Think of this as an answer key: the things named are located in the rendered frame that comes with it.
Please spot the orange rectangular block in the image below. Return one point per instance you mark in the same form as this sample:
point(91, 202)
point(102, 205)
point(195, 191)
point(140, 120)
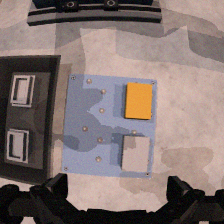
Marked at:
point(138, 98)

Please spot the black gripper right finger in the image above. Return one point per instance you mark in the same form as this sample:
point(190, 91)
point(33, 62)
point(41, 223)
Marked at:
point(175, 211)

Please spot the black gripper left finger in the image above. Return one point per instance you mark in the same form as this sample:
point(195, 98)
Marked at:
point(51, 207)

